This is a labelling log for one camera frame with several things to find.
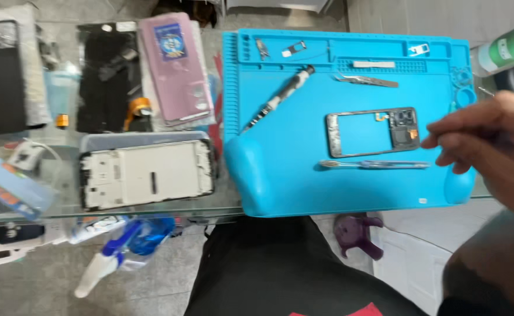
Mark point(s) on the pink phone back cover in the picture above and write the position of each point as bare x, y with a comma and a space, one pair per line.
178, 70

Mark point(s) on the white and blue spray bottle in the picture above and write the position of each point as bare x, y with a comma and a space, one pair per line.
107, 259

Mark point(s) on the small orange roll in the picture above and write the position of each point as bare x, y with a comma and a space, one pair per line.
62, 120

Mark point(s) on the white plastic strip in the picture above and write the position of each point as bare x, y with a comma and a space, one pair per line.
373, 64

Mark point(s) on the blue silicone repair mat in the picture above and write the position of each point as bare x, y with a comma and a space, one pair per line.
292, 145

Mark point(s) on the blue and orange packet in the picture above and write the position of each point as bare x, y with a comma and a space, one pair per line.
6, 184

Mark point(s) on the small bent metal bracket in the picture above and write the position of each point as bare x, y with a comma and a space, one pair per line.
262, 48

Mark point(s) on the clear plastic toothbrush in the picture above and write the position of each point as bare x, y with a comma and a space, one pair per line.
371, 164

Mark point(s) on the white phone display frame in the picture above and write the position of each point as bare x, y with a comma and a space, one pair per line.
147, 173

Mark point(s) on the grey plastic tray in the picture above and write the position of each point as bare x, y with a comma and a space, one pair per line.
142, 136

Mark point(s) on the black phone middle frame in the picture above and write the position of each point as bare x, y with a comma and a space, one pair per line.
404, 131

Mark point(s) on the black and silver screwdriver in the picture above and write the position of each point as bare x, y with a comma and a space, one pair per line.
283, 93

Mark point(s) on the white charger plug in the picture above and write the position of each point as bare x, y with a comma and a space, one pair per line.
26, 154

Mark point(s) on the silver metal tweezers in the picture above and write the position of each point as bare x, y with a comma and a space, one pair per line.
366, 80

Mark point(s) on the small silver metal plate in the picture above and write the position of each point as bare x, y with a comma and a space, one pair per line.
293, 49

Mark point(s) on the purple plastic stool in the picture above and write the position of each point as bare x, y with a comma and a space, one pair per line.
355, 235

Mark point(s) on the green and white bottle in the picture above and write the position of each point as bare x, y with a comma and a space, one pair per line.
509, 48

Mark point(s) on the thin metal tool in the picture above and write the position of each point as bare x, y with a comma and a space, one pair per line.
486, 91

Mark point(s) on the small white metal shield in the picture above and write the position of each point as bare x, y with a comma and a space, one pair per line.
418, 49

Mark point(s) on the person's black trousers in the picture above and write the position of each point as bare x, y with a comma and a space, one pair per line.
283, 272

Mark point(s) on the person's right fingers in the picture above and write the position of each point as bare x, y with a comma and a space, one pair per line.
458, 131

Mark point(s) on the person's right hand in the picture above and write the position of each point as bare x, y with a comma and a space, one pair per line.
502, 145

